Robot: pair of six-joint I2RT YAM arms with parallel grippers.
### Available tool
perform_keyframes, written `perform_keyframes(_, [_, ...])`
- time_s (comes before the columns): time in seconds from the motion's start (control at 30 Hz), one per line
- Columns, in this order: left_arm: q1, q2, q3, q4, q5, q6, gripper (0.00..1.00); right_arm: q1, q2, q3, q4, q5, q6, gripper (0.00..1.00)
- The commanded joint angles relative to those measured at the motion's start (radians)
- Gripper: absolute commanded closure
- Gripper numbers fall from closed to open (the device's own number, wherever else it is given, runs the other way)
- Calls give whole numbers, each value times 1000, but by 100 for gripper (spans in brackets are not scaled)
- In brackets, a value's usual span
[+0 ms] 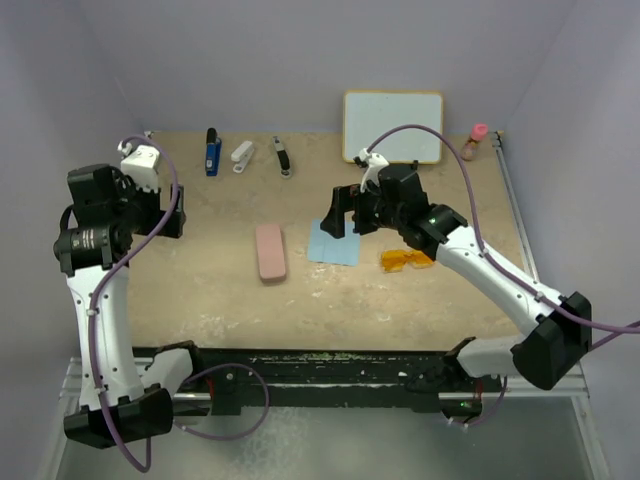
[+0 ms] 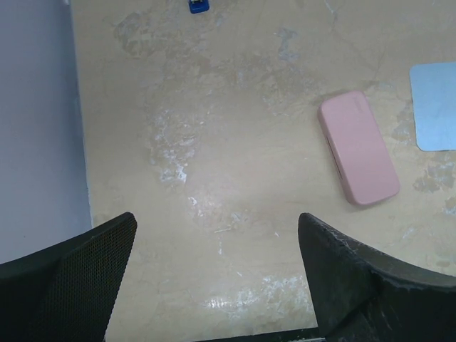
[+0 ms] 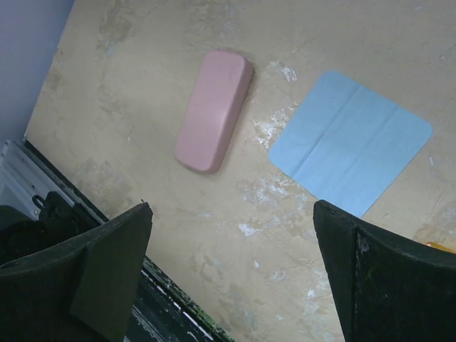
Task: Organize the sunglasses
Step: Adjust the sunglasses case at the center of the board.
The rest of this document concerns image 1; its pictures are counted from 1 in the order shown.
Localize blue black stapler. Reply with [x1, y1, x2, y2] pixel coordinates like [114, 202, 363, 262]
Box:
[205, 127, 222, 176]

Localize pink glasses case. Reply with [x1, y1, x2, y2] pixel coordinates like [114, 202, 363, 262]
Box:
[255, 224, 287, 283]

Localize orange sunglasses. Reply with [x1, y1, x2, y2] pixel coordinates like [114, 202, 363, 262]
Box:
[380, 249, 434, 273]

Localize blue cleaning cloth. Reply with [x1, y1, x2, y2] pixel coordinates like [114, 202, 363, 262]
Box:
[307, 219, 360, 267]

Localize small whiteboard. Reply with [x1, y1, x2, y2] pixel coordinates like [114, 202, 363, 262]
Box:
[342, 90, 444, 165]

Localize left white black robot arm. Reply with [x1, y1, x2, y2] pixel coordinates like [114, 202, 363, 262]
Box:
[54, 164, 206, 449]

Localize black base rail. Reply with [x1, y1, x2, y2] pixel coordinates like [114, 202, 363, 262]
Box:
[174, 348, 501, 417]

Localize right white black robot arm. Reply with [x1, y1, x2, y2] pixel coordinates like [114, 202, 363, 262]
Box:
[321, 165, 592, 391]

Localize pink capped small bottle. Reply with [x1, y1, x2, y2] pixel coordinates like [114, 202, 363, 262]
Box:
[460, 123, 489, 161]

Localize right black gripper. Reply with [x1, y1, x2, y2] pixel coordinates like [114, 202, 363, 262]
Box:
[321, 182, 405, 239]

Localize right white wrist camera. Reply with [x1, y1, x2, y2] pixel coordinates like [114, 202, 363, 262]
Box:
[354, 148, 389, 193]

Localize aluminium frame rail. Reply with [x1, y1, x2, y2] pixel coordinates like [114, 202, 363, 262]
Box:
[489, 129, 611, 480]

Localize white stapler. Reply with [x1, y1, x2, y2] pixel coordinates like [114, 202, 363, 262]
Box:
[231, 140, 254, 174]

